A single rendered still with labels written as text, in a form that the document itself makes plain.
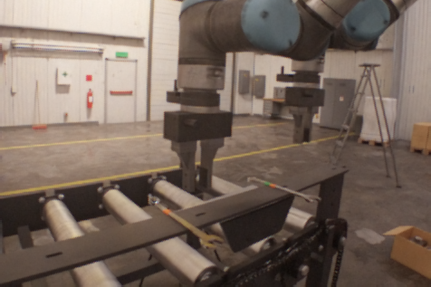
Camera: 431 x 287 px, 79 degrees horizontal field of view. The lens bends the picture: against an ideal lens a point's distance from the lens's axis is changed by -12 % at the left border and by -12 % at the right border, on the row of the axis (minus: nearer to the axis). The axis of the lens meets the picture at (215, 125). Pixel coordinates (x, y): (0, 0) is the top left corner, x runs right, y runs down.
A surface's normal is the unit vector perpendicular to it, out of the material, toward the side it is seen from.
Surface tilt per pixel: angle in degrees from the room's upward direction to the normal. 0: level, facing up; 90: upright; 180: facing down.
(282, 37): 89
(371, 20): 93
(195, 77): 90
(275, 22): 90
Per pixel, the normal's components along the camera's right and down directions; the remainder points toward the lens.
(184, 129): 0.65, 0.14
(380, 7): -0.38, 0.18
